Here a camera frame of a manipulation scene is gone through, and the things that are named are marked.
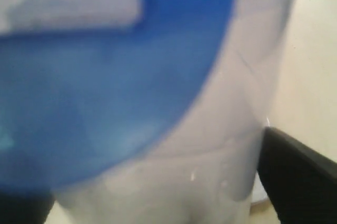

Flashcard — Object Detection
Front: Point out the blue plastic lid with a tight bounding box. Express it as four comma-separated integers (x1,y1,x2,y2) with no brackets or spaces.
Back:
1,0,235,194

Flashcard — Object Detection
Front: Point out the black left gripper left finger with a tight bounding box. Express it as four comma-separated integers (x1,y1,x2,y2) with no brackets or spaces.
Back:
1,189,55,224

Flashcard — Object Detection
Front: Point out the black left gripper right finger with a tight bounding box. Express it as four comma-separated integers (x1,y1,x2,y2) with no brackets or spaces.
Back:
257,127,336,223

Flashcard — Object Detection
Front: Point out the clear plastic tall container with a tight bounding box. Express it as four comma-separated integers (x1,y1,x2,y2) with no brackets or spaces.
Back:
55,0,294,223

